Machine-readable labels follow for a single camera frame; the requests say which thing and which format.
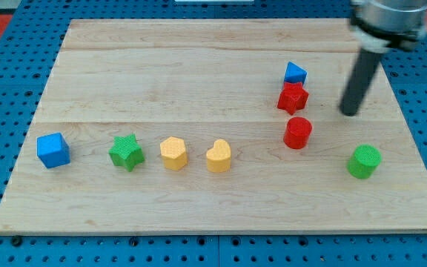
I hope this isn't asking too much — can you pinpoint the yellow hexagon block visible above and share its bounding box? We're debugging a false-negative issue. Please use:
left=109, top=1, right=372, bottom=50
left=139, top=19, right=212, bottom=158
left=160, top=136, right=188, bottom=171

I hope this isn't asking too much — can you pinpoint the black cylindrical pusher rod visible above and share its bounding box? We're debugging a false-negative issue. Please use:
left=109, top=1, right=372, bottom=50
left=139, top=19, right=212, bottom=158
left=339, top=48, right=383, bottom=116

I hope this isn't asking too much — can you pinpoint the green cylinder block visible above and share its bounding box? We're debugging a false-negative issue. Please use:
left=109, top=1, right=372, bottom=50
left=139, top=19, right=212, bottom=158
left=346, top=144, right=382, bottom=179

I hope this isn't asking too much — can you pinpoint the blue triangle block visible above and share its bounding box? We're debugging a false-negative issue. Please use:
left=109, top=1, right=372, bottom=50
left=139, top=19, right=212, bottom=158
left=284, top=62, right=308, bottom=85

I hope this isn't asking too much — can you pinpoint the red star block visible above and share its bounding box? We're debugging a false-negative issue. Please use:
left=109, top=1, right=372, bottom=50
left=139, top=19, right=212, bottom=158
left=277, top=82, right=309, bottom=115

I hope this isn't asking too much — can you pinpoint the green star block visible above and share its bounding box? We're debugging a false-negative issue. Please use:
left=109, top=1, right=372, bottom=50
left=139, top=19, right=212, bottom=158
left=108, top=133, right=145, bottom=172

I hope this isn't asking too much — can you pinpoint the blue cube block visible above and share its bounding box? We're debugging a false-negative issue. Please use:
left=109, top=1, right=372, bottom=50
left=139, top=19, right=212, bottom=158
left=36, top=132, right=70, bottom=168

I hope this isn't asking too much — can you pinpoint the wooden board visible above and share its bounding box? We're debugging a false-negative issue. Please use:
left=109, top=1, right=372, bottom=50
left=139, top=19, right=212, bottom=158
left=0, top=19, right=427, bottom=236

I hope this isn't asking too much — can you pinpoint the yellow heart block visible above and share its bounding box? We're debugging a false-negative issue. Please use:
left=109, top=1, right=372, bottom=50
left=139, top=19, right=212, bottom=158
left=206, top=139, right=231, bottom=173

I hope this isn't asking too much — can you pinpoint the red cylinder block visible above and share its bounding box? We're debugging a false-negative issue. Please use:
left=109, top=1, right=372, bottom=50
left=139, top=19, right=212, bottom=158
left=283, top=117, right=313, bottom=149

